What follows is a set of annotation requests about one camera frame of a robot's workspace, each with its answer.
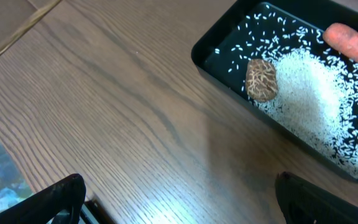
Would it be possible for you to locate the brown food scrap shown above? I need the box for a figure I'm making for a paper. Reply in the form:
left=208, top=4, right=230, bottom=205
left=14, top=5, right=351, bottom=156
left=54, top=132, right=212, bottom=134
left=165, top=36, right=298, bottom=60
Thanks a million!
left=246, top=58, right=278, bottom=103

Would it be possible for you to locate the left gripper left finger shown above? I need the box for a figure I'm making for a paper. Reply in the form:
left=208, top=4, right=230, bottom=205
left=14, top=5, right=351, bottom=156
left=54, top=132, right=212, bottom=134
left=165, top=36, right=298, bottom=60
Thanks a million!
left=0, top=174, right=86, bottom=224

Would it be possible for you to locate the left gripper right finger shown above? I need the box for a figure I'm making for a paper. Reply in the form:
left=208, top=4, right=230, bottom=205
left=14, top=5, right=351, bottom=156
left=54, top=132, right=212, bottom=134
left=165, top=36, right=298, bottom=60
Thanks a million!
left=275, top=172, right=358, bottom=224

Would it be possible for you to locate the white rice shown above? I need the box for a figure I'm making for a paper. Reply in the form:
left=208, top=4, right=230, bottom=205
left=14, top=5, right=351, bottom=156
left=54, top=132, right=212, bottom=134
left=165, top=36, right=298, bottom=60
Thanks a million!
left=205, top=4, right=358, bottom=179

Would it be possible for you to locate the black plastic tray bin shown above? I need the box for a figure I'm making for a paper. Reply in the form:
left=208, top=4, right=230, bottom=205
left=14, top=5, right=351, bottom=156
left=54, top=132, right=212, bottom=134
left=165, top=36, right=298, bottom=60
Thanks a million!
left=191, top=1, right=358, bottom=183

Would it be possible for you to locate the orange carrot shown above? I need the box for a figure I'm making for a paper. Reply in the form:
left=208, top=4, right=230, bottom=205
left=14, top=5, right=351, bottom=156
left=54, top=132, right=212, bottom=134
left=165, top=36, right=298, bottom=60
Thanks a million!
left=323, top=23, right=358, bottom=62

